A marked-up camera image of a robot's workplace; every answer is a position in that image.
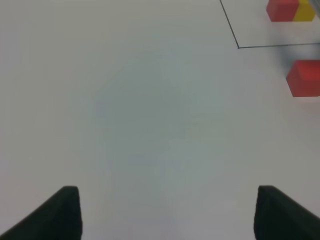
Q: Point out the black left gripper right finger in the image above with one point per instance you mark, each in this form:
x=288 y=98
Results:
x=279 y=217

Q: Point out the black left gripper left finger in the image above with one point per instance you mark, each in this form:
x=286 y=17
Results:
x=58 y=218

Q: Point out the yellow template cube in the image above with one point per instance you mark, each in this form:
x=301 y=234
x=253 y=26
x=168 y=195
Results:
x=305 y=12

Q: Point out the red template cube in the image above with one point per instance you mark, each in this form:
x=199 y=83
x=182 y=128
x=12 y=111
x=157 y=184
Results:
x=282 y=10

